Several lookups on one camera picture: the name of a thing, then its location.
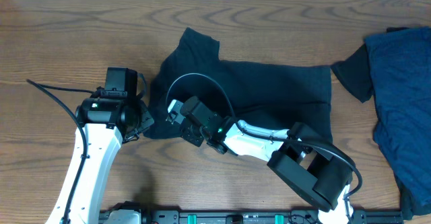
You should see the dark teal t-shirt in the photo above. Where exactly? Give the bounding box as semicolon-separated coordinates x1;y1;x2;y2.
144;28;333;141

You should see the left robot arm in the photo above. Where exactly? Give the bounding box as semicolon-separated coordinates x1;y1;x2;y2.
46;98;154;223

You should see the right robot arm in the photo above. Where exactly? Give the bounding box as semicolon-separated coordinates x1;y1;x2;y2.
167;97;356;223

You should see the black garment under blue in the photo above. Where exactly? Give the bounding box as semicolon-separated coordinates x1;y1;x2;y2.
331;44;374;103

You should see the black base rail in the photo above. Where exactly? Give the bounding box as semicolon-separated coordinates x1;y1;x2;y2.
99;202;404;224

